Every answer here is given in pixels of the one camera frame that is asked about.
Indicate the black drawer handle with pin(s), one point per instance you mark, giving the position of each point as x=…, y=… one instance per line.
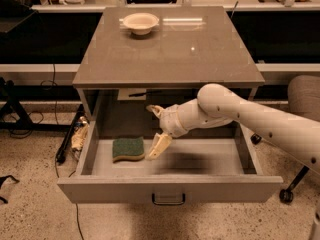
x=161, y=200

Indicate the black power strip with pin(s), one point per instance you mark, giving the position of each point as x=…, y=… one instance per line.
x=60, y=155

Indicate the green yellow sponge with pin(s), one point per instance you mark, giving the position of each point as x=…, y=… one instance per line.
x=128, y=149

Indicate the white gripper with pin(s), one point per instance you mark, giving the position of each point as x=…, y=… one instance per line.
x=171, y=120

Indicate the open grey top drawer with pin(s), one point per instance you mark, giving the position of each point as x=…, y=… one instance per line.
x=207, y=165

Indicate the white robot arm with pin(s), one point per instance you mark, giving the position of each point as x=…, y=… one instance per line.
x=216, y=105

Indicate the black table leg stand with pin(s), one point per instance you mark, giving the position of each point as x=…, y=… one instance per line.
x=24, y=121

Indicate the crumpled beige item on floor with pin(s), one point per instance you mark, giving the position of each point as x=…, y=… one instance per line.
x=79, y=134

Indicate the grey cabinet with counter top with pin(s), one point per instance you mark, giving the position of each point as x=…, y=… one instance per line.
x=189, y=47

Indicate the white paper bowl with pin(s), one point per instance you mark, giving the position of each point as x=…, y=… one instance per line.
x=140, y=23

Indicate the white label with black pen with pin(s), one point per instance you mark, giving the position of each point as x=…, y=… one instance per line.
x=134, y=94

